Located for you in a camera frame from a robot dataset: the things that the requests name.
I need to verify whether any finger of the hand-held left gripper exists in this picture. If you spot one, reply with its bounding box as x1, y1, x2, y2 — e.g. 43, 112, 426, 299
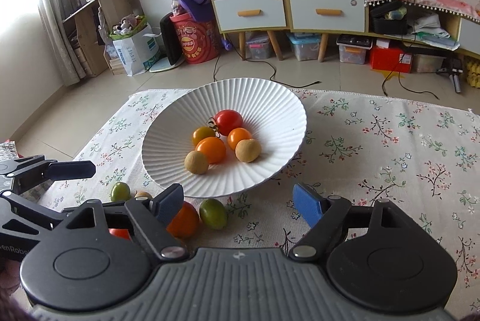
0, 190, 82, 236
0, 155, 97, 194

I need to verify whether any low wooden drawer cabinet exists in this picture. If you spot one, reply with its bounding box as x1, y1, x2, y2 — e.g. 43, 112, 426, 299
284, 0, 370, 63

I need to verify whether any small red tomato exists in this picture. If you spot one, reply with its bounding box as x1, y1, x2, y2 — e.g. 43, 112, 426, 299
209, 109, 244, 137

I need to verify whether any red box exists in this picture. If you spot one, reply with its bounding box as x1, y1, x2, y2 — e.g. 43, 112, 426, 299
369, 45, 414, 74

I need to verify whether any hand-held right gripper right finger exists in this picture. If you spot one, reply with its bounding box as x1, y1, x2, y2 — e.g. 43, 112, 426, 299
288, 183, 417, 262

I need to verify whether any yellow egg tray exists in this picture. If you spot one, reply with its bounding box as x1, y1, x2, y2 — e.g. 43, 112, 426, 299
465, 58, 480, 88

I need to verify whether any yellow-green cherry tomato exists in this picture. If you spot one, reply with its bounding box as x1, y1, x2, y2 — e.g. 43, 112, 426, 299
192, 126, 217, 147

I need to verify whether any blue-lidded storage box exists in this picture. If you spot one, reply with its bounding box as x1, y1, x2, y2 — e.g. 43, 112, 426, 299
287, 31, 323, 62

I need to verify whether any wooden bookshelf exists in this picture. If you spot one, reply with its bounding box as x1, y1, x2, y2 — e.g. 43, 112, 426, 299
62, 0, 145, 79

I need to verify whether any black bag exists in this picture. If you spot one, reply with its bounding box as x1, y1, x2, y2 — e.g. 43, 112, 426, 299
369, 0, 409, 35

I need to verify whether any clear plastic storage box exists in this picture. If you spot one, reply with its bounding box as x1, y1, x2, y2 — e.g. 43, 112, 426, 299
245, 32, 274, 62

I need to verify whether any green jujube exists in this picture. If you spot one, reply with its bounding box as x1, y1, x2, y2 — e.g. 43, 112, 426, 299
199, 199, 228, 230
110, 182, 131, 203

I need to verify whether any white ribbed plate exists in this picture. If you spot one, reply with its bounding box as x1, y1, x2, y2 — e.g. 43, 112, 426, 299
140, 78, 308, 199

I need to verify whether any orange mandarin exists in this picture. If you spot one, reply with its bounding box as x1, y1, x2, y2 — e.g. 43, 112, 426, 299
166, 201, 200, 239

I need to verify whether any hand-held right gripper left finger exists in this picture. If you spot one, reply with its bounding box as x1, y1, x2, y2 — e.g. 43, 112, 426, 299
56, 183, 190, 263

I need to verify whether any black panel with white base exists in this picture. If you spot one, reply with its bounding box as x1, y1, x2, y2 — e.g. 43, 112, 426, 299
149, 13, 185, 73

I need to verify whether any grey curtain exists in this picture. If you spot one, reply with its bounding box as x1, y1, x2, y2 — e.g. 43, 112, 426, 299
33, 0, 88, 88

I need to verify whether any floral tablecloth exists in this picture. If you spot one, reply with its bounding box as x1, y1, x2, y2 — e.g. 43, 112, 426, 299
35, 88, 480, 314

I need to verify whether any red bucket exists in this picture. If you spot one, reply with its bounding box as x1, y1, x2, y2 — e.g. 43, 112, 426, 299
169, 11, 222, 65

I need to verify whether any black-lidded storage box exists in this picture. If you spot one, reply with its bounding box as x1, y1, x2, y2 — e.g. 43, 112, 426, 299
336, 34, 371, 65

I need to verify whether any grey checkered blanket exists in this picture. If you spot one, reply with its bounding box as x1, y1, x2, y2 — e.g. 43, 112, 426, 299
0, 141, 19, 160

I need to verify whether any orange cherry tomato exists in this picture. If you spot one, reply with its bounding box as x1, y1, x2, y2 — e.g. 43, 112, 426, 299
195, 136, 227, 165
227, 127, 253, 151

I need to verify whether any white paper bag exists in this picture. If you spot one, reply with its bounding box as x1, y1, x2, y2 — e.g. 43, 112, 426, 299
109, 23, 162, 77

